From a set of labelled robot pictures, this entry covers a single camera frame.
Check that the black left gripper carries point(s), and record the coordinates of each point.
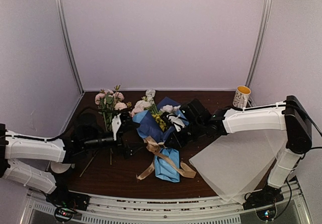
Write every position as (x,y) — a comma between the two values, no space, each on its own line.
(118,131)

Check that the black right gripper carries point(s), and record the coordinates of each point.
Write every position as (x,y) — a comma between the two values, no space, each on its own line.
(178,143)

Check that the pink fake rose stem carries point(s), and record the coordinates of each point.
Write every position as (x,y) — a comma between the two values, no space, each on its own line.
(140,106)

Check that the yellow fake flower bunch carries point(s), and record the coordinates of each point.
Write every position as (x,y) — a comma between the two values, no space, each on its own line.
(160,122)

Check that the blue wrapping paper sheet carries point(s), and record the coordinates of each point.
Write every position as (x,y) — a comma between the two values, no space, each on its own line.
(152,129)

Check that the beige ribbon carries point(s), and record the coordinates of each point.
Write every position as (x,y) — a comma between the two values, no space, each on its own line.
(166,164)

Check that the pale rose leafy stem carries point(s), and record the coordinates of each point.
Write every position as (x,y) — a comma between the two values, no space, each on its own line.
(169,109)

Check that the white fake flower long stem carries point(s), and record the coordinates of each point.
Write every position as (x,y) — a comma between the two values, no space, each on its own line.
(150,94)

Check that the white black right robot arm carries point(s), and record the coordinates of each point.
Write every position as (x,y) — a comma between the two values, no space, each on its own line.
(286,124)

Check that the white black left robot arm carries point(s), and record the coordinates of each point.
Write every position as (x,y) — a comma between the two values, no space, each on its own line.
(61,149)

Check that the pink rose bunch with leaves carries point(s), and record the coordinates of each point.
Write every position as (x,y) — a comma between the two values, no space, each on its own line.
(109,103)

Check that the white floral mug yellow inside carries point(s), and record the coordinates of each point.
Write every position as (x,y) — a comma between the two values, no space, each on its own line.
(241,97)

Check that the white translucent paper sheet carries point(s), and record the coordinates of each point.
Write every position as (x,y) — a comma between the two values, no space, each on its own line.
(234,165)

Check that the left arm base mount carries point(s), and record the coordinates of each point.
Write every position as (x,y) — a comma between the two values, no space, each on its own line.
(66,202)

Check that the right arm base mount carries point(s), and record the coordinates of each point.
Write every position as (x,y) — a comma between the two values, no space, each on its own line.
(263,202)

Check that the aluminium front rail frame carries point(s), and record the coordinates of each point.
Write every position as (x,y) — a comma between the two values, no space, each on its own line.
(108,209)

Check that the aluminium corner post right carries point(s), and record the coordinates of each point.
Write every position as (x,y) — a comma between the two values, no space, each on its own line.
(266,11)

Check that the aluminium corner post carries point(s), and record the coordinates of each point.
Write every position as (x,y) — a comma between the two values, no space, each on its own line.
(68,46)
(266,11)

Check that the aluminium corner post left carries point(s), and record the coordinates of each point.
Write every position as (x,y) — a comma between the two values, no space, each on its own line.
(68,46)

